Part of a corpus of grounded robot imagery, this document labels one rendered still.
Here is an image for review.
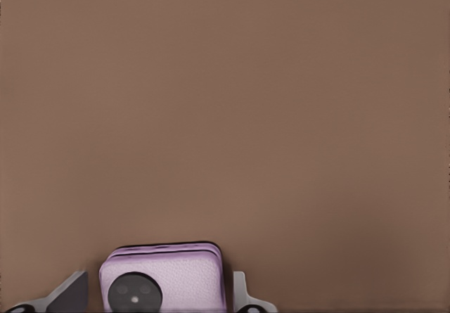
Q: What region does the lilac phone with round camera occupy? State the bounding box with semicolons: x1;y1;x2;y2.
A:
98;241;229;313

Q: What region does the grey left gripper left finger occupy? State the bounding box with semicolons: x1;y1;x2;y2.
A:
2;270;90;313

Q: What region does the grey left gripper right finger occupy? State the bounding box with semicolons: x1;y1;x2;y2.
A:
232;271;278;313

